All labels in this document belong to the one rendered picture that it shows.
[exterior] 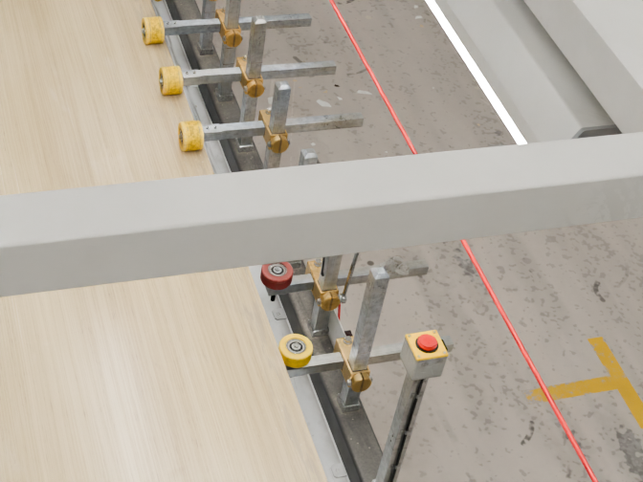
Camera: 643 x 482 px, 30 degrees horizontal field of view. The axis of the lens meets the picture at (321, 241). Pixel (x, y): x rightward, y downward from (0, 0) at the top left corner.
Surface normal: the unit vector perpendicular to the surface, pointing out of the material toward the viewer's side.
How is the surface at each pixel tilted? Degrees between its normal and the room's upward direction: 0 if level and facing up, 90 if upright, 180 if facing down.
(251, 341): 0
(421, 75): 0
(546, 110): 61
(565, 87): 0
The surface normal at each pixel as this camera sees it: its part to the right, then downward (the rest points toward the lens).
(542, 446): 0.14, -0.72
